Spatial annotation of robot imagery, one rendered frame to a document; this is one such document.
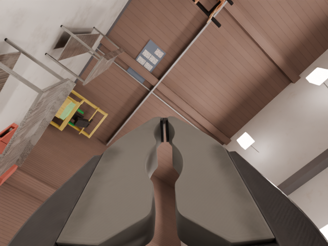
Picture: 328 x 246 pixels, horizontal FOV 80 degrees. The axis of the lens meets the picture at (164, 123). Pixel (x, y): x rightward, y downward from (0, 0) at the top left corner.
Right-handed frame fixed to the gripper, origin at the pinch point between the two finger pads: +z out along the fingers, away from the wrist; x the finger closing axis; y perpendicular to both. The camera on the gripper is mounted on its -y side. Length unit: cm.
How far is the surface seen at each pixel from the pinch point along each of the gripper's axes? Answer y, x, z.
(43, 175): 408, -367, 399
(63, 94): 103, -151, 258
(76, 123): 360, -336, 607
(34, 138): 171, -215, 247
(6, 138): 246, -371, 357
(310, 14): 50, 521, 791
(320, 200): 409, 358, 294
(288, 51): 172, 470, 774
